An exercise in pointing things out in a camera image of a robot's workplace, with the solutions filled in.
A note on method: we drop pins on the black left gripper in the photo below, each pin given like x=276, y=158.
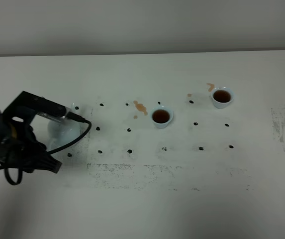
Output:
x=24, y=152

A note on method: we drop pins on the blue porcelain teapot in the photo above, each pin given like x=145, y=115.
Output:
x=62, y=133

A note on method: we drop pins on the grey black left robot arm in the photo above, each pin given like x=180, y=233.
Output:
x=4, y=135

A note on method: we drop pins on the left blue porcelain teacup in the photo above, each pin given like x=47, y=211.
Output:
x=161, y=116

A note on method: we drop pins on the blue porcelain teacup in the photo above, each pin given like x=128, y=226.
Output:
x=222, y=97
x=161, y=116

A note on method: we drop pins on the right blue porcelain teacup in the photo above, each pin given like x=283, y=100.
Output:
x=222, y=97

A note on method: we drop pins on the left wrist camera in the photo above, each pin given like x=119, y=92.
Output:
x=27, y=105

